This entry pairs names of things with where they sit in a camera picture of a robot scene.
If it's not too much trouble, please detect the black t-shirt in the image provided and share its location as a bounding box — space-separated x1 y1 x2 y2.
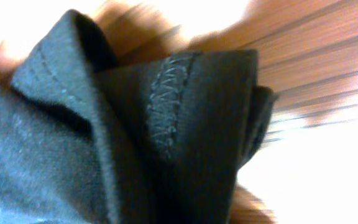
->
0 10 275 223

